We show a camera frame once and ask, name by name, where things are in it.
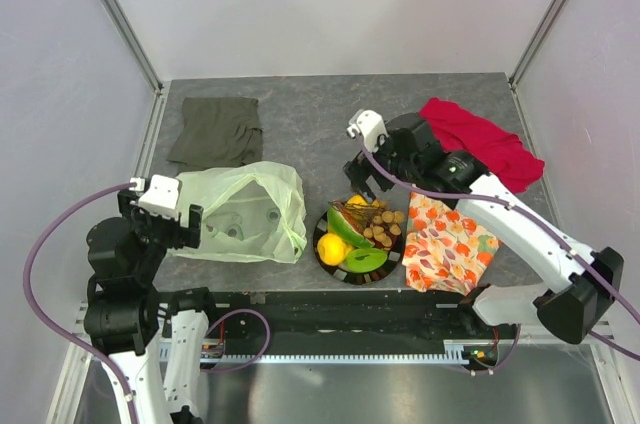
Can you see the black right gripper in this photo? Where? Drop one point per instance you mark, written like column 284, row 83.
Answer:
column 360, row 169

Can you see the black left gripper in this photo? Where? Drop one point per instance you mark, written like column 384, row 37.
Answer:
column 181, row 234

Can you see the yellow orange fake mango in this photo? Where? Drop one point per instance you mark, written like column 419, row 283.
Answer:
column 358, row 201

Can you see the fake watermelon slice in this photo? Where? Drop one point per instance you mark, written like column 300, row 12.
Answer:
column 342, row 223

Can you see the brown fake walnuts cluster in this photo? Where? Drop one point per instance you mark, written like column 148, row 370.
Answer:
column 381, row 225

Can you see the yellow fake pear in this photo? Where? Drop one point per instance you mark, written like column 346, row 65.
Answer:
column 332, row 249

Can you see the green fake starfruit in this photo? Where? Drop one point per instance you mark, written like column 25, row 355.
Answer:
column 365, row 260

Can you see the pale green plastic bag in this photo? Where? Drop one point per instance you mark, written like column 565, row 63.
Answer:
column 249, row 214

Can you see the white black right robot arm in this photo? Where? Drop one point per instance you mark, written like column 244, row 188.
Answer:
column 578, row 283

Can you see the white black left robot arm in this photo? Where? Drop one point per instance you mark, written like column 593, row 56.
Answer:
column 154, row 339

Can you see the cream plate with dark rim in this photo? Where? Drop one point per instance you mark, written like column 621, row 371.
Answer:
column 341, row 273

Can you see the dark olive cloth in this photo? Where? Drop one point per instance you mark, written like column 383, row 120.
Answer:
column 218, row 132

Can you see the orange floral cloth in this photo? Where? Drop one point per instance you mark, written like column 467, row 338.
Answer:
column 445, row 250

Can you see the red cloth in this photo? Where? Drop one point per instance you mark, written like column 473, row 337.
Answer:
column 501, row 151

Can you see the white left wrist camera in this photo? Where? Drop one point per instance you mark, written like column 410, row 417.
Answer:
column 158, row 195

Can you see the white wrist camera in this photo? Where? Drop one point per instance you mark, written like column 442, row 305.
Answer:
column 158, row 195
column 368, row 126

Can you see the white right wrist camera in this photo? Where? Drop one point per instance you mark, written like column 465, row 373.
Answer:
column 368, row 126

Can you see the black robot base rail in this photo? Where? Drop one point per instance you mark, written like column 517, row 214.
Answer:
column 386, row 321

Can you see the grey slotted cable duct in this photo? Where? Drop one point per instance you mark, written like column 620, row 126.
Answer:
column 453, row 354

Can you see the left aluminium frame post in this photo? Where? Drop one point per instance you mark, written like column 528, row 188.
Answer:
column 132, row 42

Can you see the aluminium frame post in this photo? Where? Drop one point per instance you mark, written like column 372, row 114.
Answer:
column 537, row 40
column 132, row 42

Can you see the right aluminium frame post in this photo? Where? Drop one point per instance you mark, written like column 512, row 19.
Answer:
column 537, row 40

